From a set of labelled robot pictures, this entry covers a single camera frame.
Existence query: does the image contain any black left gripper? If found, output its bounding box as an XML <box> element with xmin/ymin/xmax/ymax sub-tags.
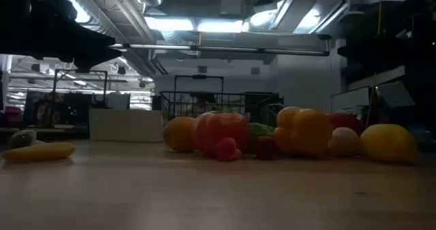
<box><xmin>0</xmin><ymin>0</ymin><xmax>123</xmax><ymax>73</ymax></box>

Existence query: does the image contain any small light green fruit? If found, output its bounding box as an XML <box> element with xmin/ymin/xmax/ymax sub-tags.
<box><xmin>7</xmin><ymin>129</ymin><xmax>37</xmax><ymax>150</ymax></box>

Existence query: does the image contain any long yellow banana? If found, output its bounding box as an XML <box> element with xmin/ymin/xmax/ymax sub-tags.
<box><xmin>2</xmin><ymin>142</ymin><xmax>76</xmax><ymax>163</ymax></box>

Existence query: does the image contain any orange fruit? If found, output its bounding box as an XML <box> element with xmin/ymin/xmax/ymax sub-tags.
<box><xmin>163</xmin><ymin>116</ymin><xmax>198</xmax><ymax>152</ymax></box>

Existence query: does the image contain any orange-red tomato with green stem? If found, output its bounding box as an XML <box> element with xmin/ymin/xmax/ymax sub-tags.
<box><xmin>196</xmin><ymin>111</ymin><xmax>252</xmax><ymax>156</ymax></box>

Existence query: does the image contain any small pink-red round fruit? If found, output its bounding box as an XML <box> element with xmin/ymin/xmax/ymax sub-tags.
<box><xmin>215</xmin><ymin>137</ymin><xmax>243</xmax><ymax>162</ymax></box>

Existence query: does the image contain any light green cucumber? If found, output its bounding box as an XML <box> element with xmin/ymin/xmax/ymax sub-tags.
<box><xmin>250</xmin><ymin>122</ymin><xmax>276</xmax><ymax>139</ymax></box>

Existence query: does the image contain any small red fruit with stem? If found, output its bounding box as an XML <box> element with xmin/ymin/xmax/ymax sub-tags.
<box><xmin>255</xmin><ymin>136</ymin><xmax>279</xmax><ymax>161</ymax></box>

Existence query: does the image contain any yellow bell pepper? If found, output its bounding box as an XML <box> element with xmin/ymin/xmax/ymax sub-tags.
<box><xmin>274</xmin><ymin>106</ymin><xmax>333</xmax><ymax>156</ymax></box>

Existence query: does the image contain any red bell pepper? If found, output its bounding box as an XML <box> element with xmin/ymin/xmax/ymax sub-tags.
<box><xmin>326</xmin><ymin>112</ymin><xmax>364</xmax><ymax>135</ymax></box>

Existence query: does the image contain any cream garlic bulb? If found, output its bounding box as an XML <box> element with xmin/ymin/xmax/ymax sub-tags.
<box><xmin>328</xmin><ymin>127</ymin><xmax>362</xmax><ymax>157</ymax></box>

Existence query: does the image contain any yellow lemon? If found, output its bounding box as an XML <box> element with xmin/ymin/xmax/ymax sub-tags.
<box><xmin>360</xmin><ymin>123</ymin><xmax>418</xmax><ymax>163</ymax></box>

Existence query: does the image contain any floral patterned curtain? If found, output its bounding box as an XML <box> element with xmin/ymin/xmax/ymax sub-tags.
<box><xmin>25</xmin><ymin>91</ymin><xmax>65</xmax><ymax>127</ymax></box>

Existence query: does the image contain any white plastic bin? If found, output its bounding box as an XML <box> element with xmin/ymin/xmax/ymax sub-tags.
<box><xmin>89</xmin><ymin>108</ymin><xmax>164</xmax><ymax>143</ymax></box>

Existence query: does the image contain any long horizontal metal bar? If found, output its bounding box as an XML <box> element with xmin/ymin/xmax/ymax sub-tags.
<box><xmin>108</xmin><ymin>43</ymin><xmax>330</xmax><ymax>56</ymax></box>

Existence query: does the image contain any grey ceiling box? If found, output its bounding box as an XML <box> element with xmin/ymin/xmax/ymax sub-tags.
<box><xmin>220</xmin><ymin>0</ymin><xmax>243</xmax><ymax>16</ymax></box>

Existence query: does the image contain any white angled panel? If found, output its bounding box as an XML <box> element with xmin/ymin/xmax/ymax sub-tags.
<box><xmin>330</xmin><ymin>80</ymin><xmax>416</xmax><ymax>112</ymax></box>

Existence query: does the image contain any black wire basket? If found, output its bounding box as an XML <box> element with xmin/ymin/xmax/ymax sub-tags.
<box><xmin>159</xmin><ymin>91</ymin><xmax>283</xmax><ymax>127</ymax></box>

